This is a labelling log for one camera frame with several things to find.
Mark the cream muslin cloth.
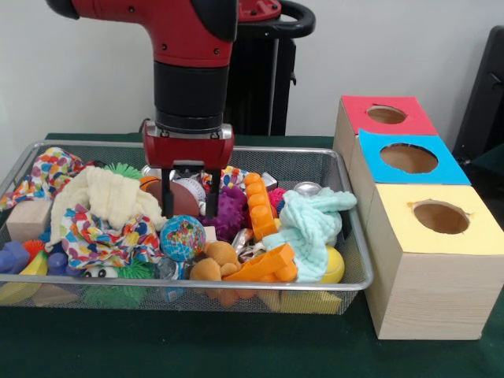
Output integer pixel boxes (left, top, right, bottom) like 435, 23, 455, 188
45, 165, 170, 249

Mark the blue globe ball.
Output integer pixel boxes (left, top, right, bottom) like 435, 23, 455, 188
160, 214, 208, 263

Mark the shallow metal mesh bin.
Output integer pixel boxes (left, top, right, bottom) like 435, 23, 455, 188
0, 139, 374, 316

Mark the colourful spotted cloth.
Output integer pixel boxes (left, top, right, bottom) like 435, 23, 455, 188
61, 204, 165, 271
0, 146, 95, 209

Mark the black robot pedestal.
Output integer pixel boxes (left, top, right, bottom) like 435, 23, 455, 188
222, 0, 316, 137

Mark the mint green cloth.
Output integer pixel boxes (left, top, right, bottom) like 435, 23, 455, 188
261, 187, 358, 284

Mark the black chair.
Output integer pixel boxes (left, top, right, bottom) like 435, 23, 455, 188
452, 25, 504, 158

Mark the green spiky ball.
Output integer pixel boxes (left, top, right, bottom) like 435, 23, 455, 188
102, 161, 145, 182

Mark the wooden box with three holes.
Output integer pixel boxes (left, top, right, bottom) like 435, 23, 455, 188
332, 94, 504, 340

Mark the purple spiky ball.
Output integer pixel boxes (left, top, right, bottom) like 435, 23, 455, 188
198, 185, 250, 243

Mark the long orange toy brick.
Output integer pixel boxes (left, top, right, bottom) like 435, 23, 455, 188
243, 172, 278, 241

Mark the brown toy football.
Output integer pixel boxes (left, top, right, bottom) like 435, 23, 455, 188
147, 180, 201, 217

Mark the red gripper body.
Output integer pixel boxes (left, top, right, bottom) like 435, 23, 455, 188
142, 120, 235, 171

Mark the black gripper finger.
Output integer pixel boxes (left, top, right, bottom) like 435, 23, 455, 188
205, 169, 221, 220
161, 167, 175, 219

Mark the yellow ball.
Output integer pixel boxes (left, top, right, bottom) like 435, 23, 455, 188
321, 246, 347, 284

